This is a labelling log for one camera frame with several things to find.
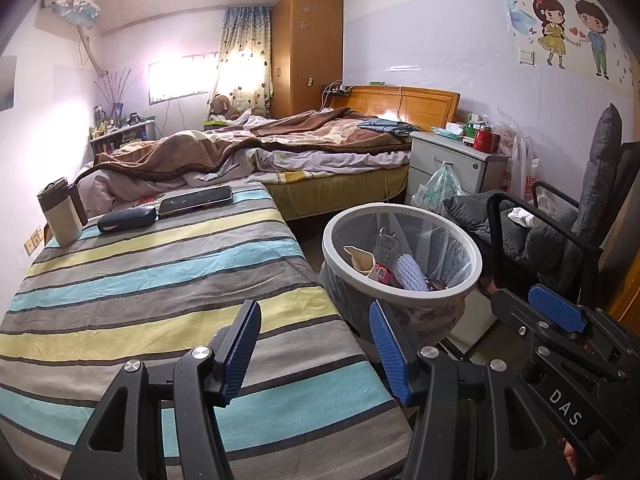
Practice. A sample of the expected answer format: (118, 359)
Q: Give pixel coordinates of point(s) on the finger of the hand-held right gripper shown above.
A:
(515, 315)
(557, 307)

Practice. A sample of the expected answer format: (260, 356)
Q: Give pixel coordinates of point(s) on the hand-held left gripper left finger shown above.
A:
(242, 355)

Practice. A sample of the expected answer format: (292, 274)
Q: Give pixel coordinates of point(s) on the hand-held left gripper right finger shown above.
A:
(392, 355)

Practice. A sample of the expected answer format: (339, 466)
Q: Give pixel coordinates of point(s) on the white bin with liner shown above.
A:
(360, 287)

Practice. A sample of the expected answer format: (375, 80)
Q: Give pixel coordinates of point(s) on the orange drink carton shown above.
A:
(384, 274)

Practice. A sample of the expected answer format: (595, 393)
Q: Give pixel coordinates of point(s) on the white foam fruit net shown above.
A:
(411, 274)

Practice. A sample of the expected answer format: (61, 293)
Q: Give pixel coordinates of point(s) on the clear crushed plastic bottle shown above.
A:
(386, 245)

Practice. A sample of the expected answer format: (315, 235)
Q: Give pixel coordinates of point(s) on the person's right hand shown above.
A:
(573, 460)

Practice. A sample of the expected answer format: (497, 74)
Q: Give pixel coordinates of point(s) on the crumpled white tissue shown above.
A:
(520, 216)

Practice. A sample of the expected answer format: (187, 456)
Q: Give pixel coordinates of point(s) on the striped tablecloth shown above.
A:
(160, 285)

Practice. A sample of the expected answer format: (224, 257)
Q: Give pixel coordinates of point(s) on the white plastic bag red print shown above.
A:
(520, 170)

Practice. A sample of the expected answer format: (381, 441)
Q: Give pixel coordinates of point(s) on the clear plastic bag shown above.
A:
(440, 187)

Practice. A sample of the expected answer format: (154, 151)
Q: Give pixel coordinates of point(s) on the grey nightstand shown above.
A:
(465, 170)

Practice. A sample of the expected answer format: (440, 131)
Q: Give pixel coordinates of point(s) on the black smartphone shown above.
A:
(195, 200)

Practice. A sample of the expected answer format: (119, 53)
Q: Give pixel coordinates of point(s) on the yellow mattress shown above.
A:
(340, 190)

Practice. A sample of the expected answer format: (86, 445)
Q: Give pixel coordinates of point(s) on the red jar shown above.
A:
(483, 140)

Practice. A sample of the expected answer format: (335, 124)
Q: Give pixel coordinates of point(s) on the dark glasses case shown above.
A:
(125, 219)

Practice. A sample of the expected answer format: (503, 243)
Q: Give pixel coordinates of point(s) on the green boxes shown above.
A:
(472, 130)

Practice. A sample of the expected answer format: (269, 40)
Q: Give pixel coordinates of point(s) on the green tissue pack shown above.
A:
(447, 131)

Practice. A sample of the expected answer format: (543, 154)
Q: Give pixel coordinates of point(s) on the bed with brown blanket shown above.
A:
(320, 160)

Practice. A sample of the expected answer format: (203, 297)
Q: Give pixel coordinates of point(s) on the brown blanket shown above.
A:
(165, 152)

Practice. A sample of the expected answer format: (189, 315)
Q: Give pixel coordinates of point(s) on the beige thermos jug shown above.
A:
(62, 217)

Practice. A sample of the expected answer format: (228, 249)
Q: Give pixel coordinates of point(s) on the blue folded cloth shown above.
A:
(387, 126)

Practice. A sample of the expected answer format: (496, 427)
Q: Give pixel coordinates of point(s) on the wooden bed headboard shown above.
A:
(425, 102)

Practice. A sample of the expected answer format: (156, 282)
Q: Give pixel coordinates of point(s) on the brown teddy bear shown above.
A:
(224, 107)

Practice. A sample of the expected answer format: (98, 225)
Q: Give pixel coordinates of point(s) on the cluttered white shelf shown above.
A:
(122, 135)

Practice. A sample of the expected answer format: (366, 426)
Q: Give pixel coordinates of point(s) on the power strip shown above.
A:
(336, 90)

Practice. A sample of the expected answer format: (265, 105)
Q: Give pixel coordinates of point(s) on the window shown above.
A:
(180, 77)

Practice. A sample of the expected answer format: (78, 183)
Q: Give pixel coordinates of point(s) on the vase with dry branches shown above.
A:
(117, 95)

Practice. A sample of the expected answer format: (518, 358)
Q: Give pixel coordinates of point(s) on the spotted curtain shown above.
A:
(245, 50)

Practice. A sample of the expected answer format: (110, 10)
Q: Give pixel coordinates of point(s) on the wooden wardrobe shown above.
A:
(307, 50)

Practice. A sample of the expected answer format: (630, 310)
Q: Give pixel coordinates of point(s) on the wall socket row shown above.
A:
(34, 241)

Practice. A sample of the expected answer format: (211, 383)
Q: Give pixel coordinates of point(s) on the wall switch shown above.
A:
(527, 56)

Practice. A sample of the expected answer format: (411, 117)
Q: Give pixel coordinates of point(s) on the cartoon couple wall sticker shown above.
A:
(552, 30)

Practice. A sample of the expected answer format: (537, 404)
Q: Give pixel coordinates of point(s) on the wall air conditioner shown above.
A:
(75, 2)

